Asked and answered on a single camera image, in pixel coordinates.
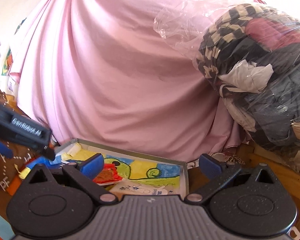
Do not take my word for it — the red snack packet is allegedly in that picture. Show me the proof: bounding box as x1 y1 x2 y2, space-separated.
93 164 122 185

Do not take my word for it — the toast bread packet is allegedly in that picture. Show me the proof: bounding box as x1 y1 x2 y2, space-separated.
110 180 169 196

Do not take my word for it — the brown PF patterned cloth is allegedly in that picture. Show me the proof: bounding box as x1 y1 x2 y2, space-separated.
0 84 41 193

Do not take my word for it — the colourful cartoon blanket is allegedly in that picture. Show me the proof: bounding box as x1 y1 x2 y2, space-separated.
0 174 23 240

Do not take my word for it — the grey tray box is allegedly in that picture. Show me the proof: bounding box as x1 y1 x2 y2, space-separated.
55 139 189 198

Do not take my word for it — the cartoon drawing paper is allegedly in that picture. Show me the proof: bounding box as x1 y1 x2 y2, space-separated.
18 142 182 188

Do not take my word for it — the pink fabric cover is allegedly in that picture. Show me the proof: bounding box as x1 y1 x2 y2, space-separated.
10 0 254 162

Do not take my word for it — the clear bag of clothes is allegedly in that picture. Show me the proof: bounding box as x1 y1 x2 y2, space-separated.
153 0 300 173

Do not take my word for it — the colourful poster on wall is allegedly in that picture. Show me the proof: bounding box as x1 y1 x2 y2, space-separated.
1 48 13 76

